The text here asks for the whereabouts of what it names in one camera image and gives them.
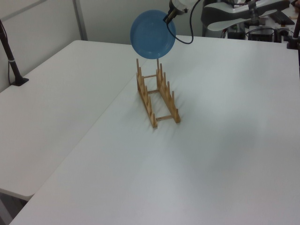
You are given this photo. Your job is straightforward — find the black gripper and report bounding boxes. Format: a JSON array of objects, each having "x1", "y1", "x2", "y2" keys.
[{"x1": 163, "y1": 8, "x2": 177, "y2": 23}]

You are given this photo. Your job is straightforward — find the blue round plate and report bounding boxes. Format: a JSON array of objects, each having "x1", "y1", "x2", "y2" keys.
[{"x1": 129, "y1": 9, "x2": 177, "y2": 60}]

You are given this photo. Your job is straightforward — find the wooden peg plate rack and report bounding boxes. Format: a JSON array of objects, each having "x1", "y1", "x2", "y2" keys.
[{"x1": 135, "y1": 58, "x2": 181, "y2": 129}]

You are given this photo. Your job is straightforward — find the black equipment box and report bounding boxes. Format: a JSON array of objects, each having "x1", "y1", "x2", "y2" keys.
[{"x1": 248, "y1": 27, "x2": 282, "y2": 43}]

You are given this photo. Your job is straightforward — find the flat black desk device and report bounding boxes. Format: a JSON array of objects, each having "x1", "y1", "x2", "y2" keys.
[{"x1": 269, "y1": 11, "x2": 296, "y2": 26}]

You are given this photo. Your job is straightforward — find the black clamped pole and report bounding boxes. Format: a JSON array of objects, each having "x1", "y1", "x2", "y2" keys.
[
  {"x1": 285, "y1": 14, "x2": 300, "y2": 50},
  {"x1": 0, "y1": 18, "x2": 30, "y2": 86}
]

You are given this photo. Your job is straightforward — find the dark blue wrist cable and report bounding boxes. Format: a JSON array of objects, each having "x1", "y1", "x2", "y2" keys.
[{"x1": 166, "y1": 0, "x2": 200, "y2": 45}]

